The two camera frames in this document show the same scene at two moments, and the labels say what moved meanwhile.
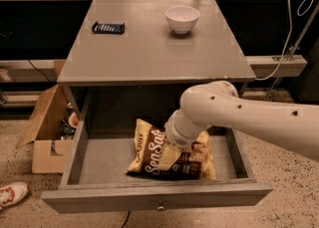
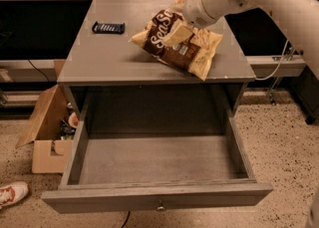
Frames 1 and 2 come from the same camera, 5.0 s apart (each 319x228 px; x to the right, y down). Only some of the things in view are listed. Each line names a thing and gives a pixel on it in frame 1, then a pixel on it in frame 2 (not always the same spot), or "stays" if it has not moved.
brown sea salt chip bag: x=194 y=163 → x=192 y=54
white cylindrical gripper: x=175 y=137 → x=195 y=10
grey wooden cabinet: x=134 y=56 stays
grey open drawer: x=94 y=177 stays
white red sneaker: x=12 y=193 stays
